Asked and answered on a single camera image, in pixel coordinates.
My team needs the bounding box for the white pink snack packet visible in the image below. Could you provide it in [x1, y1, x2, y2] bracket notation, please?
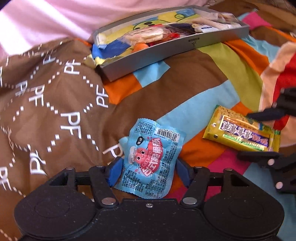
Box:
[191, 12, 241, 30]

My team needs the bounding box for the yellow purple snack bar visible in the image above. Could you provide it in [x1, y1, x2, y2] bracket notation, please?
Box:
[203, 105, 280, 152]

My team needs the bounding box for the light blue candy packet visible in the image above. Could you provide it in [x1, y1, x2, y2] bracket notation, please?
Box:
[115, 118, 186, 199]

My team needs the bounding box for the navy milk powder stick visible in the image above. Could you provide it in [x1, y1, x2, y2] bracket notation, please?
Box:
[182, 22, 219, 34]

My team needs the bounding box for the rice cracker packet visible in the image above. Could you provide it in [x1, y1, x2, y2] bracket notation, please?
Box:
[121, 27, 168, 46]

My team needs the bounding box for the grey cardboard tray box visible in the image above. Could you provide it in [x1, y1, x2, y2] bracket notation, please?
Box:
[91, 5, 249, 81]

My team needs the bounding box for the red dried tofu packet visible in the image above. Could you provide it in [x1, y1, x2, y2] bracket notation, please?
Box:
[147, 33, 181, 46]

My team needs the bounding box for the brown PF patterned cloth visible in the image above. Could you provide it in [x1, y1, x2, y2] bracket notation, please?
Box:
[1, 39, 123, 240]

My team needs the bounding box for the pink hanging sheet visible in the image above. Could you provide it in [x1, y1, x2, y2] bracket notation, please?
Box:
[1, 1, 208, 59]

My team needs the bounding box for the small orange mandarin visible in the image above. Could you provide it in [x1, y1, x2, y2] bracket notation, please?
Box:
[132, 43, 149, 53]

